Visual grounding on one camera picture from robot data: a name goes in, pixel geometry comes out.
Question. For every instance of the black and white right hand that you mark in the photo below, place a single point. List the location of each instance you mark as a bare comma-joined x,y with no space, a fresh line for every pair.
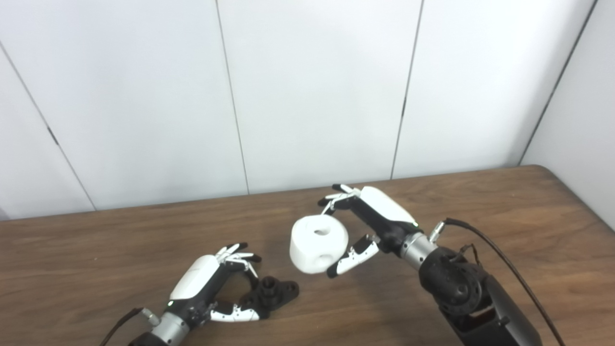
384,211

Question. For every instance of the black and white left hand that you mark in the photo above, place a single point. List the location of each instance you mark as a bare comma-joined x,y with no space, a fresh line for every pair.
197,281

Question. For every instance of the round white plastic piece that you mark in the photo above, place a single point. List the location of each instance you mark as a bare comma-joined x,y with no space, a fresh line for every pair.
317,245

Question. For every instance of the black flanged holder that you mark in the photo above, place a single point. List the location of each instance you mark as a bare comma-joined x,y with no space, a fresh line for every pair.
274,290

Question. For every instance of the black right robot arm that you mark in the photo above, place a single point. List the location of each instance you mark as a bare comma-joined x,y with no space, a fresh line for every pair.
461,288

